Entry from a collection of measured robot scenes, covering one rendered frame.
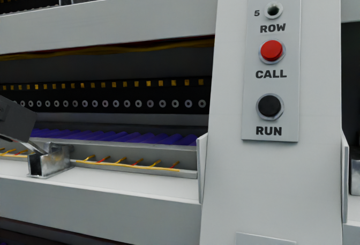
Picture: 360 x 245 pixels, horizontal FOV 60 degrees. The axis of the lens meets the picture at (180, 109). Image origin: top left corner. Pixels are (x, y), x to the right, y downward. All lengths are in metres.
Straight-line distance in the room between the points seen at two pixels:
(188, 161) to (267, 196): 0.10
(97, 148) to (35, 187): 0.07
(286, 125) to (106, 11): 0.21
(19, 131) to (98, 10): 0.14
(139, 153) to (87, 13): 0.16
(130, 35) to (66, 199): 0.17
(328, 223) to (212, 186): 0.08
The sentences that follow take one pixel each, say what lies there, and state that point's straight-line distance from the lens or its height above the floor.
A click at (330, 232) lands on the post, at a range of 0.24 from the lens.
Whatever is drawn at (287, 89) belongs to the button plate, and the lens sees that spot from 0.24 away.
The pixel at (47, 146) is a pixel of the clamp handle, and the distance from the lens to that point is 0.36.
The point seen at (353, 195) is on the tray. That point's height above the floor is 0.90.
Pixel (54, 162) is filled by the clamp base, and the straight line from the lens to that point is 0.35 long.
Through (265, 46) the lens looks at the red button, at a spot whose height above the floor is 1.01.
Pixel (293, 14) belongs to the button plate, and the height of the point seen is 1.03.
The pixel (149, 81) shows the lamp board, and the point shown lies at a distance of 0.47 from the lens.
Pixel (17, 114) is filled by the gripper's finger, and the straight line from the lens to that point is 0.32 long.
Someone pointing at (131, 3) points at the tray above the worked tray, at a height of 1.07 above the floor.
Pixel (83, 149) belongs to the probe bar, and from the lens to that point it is 0.37.
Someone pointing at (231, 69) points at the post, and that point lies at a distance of 0.26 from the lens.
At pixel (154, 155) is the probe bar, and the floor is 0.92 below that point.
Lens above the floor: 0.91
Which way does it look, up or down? 11 degrees up
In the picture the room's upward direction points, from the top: 5 degrees clockwise
